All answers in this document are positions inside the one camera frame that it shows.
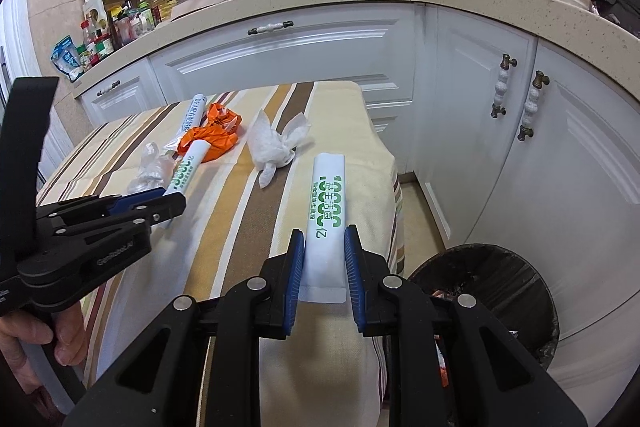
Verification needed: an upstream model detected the clear plastic bag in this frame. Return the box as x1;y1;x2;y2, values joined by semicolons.
126;142;175;195

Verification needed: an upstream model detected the white green sachet small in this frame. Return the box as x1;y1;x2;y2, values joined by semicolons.
164;140;210;196

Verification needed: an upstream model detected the white blue milk powder sachet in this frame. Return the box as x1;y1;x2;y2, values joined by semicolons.
163;93;207;153

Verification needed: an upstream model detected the orange wrapper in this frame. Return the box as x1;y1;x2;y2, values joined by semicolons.
177;103;242;162

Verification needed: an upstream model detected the white tissue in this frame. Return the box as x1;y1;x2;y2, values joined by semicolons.
247;110;310;188

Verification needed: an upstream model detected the black trash bin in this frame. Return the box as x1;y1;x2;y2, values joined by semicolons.
409;244;560;369

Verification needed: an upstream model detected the person's left hand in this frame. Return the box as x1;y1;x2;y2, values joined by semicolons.
1;303;88;395

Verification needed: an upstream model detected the striped tablecloth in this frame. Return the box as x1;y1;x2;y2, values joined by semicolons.
34;79;407;427

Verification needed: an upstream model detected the blue white snack bag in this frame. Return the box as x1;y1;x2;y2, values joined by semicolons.
50;35;84;82

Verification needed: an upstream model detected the spice rack with bottles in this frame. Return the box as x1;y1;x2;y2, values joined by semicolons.
78;0;156;70

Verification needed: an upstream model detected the drawer handle left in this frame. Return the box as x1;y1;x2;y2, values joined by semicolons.
96;80;121;98

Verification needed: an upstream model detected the drawer handle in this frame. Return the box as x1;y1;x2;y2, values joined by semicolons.
96;80;121;98
247;20;294;36

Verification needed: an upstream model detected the drawer handle centre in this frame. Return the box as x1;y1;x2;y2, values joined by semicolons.
247;20;294;36

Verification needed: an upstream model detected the cabinet door handle left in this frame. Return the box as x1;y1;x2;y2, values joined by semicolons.
490;53;518;119

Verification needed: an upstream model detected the cabinet door handle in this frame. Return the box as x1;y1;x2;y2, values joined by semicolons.
516;70;550;142
490;53;518;119

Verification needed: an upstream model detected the cabinet door handle right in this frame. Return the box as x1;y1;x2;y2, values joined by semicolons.
516;70;550;142

